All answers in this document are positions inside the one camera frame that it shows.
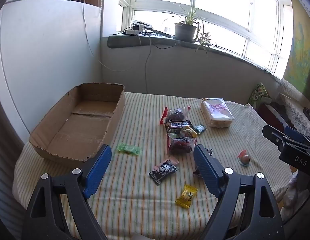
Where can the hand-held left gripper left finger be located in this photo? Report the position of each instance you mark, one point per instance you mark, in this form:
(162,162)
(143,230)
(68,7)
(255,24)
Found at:
(97,170)

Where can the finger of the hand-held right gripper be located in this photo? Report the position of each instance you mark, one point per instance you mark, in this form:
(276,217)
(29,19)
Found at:
(272,133)
(296,133)

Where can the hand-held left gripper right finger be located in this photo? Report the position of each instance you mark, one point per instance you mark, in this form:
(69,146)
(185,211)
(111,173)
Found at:
(207,172)

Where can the yellow candy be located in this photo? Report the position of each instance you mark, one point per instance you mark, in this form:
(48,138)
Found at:
(186,196)

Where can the green candy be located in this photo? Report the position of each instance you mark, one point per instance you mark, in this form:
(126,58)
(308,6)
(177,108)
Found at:
(128,149)

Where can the red round snack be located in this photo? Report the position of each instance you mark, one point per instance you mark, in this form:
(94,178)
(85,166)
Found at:
(244,158)

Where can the clear bag of dark fruit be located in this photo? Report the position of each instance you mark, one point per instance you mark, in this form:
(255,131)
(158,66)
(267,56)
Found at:
(181,145)
(176,115)

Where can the pink and black snack packet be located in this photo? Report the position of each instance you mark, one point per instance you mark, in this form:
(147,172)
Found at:
(163,170)

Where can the yellow green snack packet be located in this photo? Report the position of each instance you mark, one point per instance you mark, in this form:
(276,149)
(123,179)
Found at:
(188,132)

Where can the teal candy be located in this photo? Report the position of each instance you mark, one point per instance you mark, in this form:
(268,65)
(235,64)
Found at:
(200,128)

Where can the cardboard box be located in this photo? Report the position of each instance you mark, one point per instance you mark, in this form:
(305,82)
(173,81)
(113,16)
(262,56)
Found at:
(77,130)

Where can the dark chocolate bar white print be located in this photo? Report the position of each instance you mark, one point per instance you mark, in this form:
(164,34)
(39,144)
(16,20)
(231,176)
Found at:
(177,125)

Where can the packaged sliced bread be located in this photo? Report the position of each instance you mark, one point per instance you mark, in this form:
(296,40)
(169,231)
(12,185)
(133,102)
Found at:
(216,112)

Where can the dark red furniture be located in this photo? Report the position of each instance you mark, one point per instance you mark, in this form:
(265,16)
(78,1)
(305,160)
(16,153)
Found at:
(269,112)

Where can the white lace cloth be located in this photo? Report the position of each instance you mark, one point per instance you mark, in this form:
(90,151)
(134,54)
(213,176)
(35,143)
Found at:
(292,92)

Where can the white cabinet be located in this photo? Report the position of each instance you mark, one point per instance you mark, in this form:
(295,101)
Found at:
(45,55)

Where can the grey stone windowsill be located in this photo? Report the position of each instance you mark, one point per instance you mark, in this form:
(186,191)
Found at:
(125,41)

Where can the potted spider plant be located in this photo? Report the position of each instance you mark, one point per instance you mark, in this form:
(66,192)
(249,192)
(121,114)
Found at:
(185,32)

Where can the white power adapter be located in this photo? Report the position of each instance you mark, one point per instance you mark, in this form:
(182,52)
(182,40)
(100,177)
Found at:
(132,32)

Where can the white charger cube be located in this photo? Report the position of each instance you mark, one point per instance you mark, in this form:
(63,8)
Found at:
(141,27)

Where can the dark flat device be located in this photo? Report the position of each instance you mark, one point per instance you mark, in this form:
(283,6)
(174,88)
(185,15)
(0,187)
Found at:
(142,22)

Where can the green snack bag by wall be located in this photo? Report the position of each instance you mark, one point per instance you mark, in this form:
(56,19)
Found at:
(259,92)

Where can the white window frame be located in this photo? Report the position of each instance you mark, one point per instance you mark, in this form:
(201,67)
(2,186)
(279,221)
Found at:
(157,5)

